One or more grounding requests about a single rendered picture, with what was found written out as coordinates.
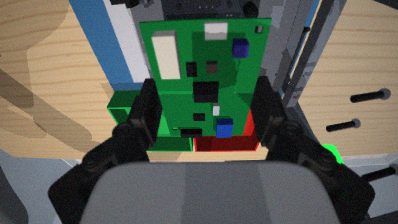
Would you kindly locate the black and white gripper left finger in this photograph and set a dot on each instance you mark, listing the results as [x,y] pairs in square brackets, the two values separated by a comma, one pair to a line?
[128,143]

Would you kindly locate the red open-top bin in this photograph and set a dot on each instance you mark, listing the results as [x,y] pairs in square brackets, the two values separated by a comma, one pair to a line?
[247,142]

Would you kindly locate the green circuit board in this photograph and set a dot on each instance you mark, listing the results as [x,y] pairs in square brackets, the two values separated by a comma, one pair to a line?
[205,71]

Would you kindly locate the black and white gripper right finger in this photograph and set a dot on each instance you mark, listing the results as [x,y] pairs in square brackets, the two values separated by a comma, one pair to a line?
[350,194]

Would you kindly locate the green bin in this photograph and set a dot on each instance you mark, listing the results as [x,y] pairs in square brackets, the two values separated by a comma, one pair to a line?
[119,107]

